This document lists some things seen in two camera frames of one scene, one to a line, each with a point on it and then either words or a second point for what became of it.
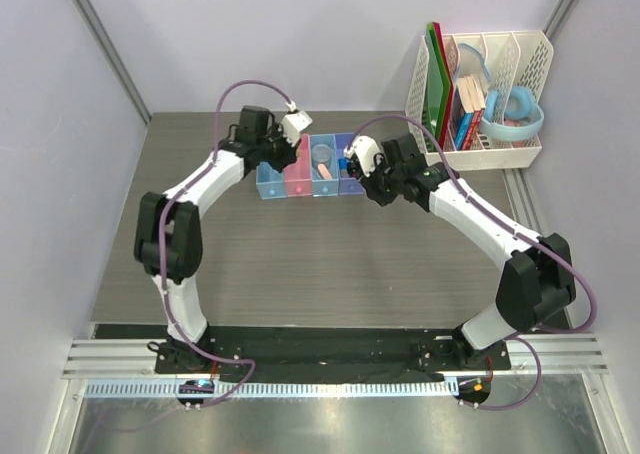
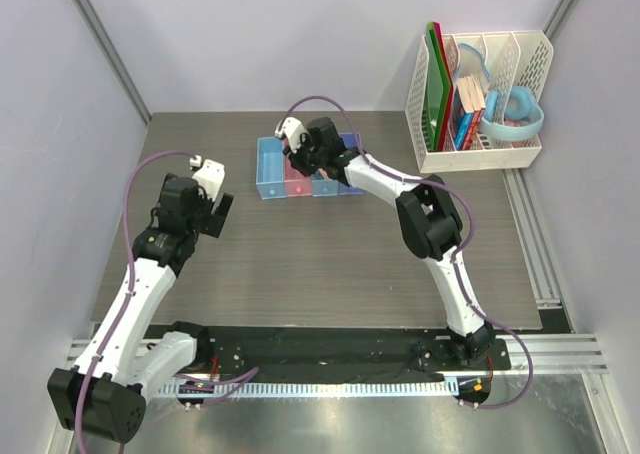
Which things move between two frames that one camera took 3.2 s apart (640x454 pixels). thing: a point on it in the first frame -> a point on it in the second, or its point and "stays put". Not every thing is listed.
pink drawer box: (298, 176) stays put
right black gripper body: (383, 181) -> (306, 160)
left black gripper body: (276, 149) -> (206, 222)
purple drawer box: (347, 186) stays put
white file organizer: (481, 91) stays put
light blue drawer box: (270, 183) stays put
